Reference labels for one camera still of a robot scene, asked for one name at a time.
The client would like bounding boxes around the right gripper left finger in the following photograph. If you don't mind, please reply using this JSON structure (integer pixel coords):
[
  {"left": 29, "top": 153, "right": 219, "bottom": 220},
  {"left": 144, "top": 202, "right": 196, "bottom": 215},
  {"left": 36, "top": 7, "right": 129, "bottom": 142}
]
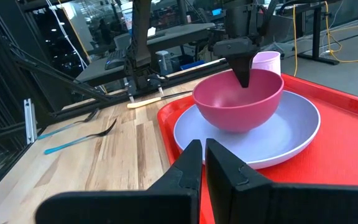
[{"left": 35, "top": 139, "right": 203, "bottom": 224}]

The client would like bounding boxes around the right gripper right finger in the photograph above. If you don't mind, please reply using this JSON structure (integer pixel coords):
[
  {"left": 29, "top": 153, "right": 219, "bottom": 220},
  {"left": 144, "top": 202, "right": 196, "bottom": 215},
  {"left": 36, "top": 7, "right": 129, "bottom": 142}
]
[{"left": 205, "top": 138, "right": 358, "bottom": 224}]

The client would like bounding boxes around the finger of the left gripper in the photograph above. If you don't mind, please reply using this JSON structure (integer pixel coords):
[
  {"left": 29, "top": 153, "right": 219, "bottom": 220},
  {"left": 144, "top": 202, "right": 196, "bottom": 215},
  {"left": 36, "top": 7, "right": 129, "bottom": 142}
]
[{"left": 227, "top": 57, "right": 254, "bottom": 89}]

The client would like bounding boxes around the light pink mug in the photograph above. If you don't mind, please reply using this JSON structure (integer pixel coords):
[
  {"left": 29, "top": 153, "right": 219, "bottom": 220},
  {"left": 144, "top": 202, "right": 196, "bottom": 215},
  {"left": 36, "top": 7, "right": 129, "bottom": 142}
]
[{"left": 251, "top": 50, "right": 282, "bottom": 77}]

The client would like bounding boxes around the magenta bowl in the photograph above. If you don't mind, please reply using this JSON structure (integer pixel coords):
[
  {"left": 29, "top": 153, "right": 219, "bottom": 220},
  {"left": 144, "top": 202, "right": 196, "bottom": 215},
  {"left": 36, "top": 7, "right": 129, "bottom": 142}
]
[{"left": 192, "top": 68, "right": 285, "bottom": 134}]

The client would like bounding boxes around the lavender round plate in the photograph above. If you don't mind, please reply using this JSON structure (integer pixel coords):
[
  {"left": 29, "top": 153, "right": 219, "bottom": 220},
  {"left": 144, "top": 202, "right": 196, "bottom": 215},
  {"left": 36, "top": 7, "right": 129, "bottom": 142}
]
[{"left": 173, "top": 90, "right": 321, "bottom": 170}]

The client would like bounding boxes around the knife with cream handle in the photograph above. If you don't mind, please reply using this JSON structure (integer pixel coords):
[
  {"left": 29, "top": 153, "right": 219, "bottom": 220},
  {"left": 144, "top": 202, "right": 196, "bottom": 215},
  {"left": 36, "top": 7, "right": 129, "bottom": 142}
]
[{"left": 126, "top": 90, "right": 194, "bottom": 110}]

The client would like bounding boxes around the fork with teal handle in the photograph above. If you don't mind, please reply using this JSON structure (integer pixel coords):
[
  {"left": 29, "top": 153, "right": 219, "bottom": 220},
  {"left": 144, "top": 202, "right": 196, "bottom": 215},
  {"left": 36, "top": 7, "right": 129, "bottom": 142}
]
[{"left": 44, "top": 118, "right": 117, "bottom": 156}]

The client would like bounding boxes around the spoon with teal handle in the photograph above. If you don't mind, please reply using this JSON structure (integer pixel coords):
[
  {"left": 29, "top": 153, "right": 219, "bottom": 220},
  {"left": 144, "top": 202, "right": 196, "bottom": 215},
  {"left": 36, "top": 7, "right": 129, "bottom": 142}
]
[{"left": 37, "top": 108, "right": 101, "bottom": 141}]

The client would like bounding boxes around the red plastic tray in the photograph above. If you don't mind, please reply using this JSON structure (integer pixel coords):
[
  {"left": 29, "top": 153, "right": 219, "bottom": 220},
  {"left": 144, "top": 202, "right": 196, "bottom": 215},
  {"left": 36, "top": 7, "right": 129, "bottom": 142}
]
[{"left": 157, "top": 73, "right": 358, "bottom": 224}]

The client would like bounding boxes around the blue box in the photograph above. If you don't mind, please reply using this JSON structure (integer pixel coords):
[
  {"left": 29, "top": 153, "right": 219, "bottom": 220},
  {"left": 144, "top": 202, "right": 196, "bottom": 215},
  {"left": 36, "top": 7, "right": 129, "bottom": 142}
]
[{"left": 180, "top": 60, "right": 206, "bottom": 71}]

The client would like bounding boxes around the grey desk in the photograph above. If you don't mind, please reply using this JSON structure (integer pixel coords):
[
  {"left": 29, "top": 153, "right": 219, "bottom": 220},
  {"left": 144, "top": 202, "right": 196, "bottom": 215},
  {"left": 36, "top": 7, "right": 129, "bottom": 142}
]
[{"left": 75, "top": 22, "right": 216, "bottom": 88}]

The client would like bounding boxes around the backlit keyboard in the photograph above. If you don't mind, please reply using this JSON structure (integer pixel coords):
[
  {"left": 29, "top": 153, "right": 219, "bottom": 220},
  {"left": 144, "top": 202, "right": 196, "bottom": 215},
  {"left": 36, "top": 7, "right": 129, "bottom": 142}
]
[{"left": 104, "top": 49, "right": 127, "bottom": 71}]

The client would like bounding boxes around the person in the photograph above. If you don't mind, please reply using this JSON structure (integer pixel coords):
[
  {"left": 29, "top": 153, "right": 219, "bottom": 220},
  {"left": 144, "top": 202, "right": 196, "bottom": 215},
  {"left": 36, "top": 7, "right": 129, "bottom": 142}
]
[{"left": 96, "top": 18, "right": 115, "bottom": 47}]

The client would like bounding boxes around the yellow extension cable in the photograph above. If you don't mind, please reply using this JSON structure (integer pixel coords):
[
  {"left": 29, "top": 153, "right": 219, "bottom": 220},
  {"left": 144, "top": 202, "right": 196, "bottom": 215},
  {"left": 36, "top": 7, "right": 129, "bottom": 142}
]
[{"left": 292, "top": 3, "right": 298, "bottom": 77}]

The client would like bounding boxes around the black desk frame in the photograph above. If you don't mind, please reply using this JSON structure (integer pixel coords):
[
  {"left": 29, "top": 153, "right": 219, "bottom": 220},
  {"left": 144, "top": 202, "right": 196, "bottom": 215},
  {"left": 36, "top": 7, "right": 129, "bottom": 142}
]
[{"left": 278, "top": 0, "right": 358, "bottom": 66}]

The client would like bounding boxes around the black aluminium table frame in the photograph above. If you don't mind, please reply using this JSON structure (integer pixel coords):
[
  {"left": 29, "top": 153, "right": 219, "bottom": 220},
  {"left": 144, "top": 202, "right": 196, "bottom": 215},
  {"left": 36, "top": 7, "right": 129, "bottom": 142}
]
[{"left": 0, "top": 0, "right": 231, "bottom": 203}]

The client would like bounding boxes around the silver bracket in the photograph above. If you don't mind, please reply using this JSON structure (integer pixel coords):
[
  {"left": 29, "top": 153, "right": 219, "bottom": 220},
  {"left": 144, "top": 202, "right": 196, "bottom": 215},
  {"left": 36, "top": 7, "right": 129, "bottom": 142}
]
[{"left": 23, "top": 98, "right": 39, "bottom": 144}]

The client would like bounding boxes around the white cord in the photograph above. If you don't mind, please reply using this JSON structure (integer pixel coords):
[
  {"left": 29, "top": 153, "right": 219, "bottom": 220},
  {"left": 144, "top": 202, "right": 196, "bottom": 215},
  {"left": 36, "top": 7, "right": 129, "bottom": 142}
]
[{"left": 44, "top": 0, "right": 88, "bottom": 71}]

